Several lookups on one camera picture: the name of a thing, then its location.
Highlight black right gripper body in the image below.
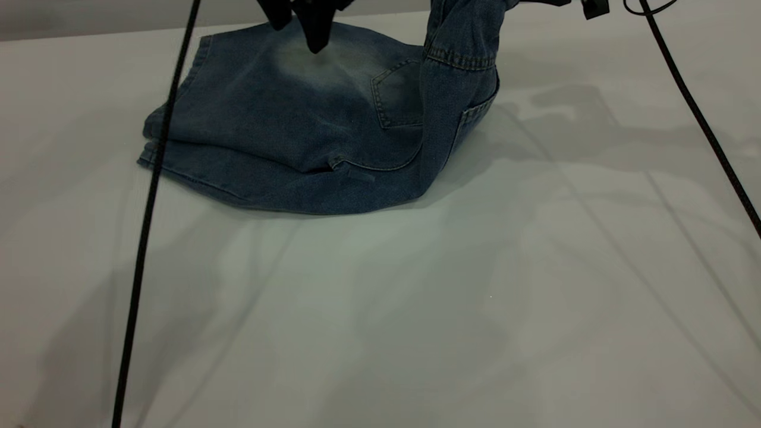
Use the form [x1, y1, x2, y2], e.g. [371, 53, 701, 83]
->
[518, 0, 611, 21]

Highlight thin black cable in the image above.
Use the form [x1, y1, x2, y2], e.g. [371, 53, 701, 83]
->
[623, 0, 679, 17]

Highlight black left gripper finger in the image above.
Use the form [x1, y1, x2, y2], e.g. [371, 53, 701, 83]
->
[256, 0, 295, 32]
[294, 0, 352, 55]

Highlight blue denim shorts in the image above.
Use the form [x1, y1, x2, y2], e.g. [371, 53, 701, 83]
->
[138, 0, 519, 216]

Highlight thick black braided cable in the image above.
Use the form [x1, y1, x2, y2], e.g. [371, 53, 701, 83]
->
[112, 0, 202, 428]
[637, 0, 761, 241]

